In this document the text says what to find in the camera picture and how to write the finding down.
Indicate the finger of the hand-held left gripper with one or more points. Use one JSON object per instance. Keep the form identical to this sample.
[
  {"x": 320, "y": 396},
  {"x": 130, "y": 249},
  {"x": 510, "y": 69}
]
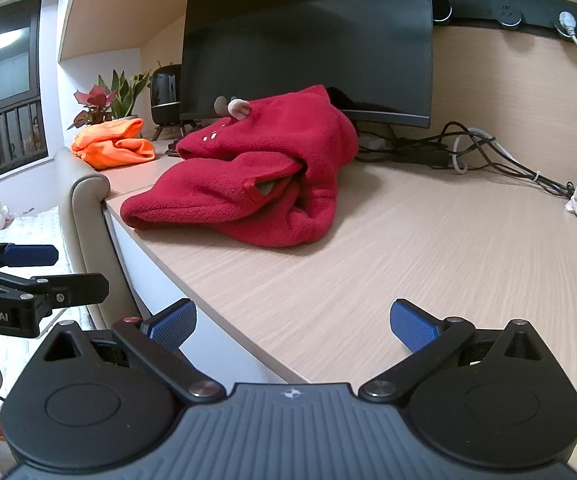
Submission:
[
  {"x": 78, "y": 289},
  {"x": 31, "y": 255}
]

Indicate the orange cloth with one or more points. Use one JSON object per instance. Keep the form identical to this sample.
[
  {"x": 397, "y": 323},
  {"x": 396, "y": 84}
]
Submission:
[{"x": 113, "y": 147}]

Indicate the beige padded bed headboard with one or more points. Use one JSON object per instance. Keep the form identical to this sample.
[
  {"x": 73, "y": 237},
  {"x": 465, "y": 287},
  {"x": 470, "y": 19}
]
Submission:
[{"x": 86, "y": 190}]

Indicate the potted plant with red leaves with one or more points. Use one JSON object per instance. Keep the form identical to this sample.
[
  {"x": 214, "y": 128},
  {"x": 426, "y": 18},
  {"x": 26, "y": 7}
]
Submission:
[{"x": 118, "y": 95}]

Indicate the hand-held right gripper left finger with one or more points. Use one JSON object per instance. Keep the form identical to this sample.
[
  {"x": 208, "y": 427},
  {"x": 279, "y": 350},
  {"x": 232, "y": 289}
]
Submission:
[{"x": 173, "y": 322}]

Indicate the black curved monitor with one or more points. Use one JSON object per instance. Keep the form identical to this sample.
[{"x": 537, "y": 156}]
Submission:
[{"x": 308, "y": 40}]

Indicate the white quilted bed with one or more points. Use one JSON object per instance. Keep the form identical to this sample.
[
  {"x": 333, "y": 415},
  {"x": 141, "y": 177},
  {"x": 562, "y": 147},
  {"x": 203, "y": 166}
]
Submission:
[{"x": 33, "y": 230}]

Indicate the black round speaker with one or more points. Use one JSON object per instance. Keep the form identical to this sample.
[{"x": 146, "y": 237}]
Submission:
[{"x": 165, "y": 95}]

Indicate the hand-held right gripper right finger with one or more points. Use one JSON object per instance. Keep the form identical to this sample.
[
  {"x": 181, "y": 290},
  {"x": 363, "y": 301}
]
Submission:
[{"x": 411, "y": 326}]

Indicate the dark framed window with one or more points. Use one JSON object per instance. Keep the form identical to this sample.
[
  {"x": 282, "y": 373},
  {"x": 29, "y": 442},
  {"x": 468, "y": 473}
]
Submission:
[{"x": 8, "y": 85}]

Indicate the black wall socket rail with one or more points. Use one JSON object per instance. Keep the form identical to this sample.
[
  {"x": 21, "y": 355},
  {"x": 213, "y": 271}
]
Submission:
[{"x": 533, "y": 12}]

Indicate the red hooded fleece jacket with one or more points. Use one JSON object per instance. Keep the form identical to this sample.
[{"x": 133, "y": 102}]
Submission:
[{"x": 248, "y": 180}]

